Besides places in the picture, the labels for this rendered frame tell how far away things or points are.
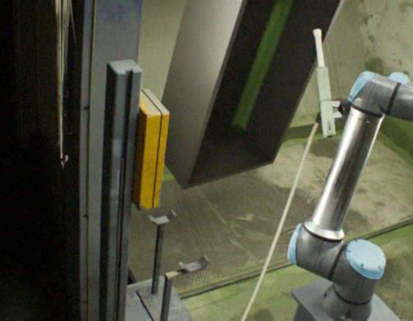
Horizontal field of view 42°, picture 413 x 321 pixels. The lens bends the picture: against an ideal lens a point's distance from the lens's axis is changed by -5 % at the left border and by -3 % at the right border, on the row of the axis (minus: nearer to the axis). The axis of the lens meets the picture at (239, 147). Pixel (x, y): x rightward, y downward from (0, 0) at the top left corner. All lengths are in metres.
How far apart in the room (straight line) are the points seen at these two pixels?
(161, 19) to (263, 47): 1.00
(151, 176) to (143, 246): 1.83
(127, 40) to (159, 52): 2.03
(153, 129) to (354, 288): 1.05
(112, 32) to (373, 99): 0.85
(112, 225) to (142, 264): 1.64
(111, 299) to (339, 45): 3.44
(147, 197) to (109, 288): 0.32
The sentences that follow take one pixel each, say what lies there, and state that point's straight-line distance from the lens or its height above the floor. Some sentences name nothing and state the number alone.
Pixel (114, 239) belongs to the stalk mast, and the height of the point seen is 1.20.
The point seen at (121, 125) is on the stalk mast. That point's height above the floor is 1.52.
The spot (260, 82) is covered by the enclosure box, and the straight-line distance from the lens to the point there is 3.09.
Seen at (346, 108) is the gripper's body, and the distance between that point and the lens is 2.44.
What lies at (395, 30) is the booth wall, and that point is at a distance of 4.49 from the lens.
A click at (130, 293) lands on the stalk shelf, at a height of 0.79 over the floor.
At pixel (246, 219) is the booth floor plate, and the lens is 3.36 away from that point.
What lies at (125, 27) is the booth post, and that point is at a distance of 1.67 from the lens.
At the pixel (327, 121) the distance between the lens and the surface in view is 2.36.
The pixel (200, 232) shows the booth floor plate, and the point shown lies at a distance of 3.20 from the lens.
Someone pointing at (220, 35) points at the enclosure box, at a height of 1.33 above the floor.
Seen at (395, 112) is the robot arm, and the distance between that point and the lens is 1.83.
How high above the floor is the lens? 2.12
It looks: 31 degrees down
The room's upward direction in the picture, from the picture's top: 11 degrees clockwise
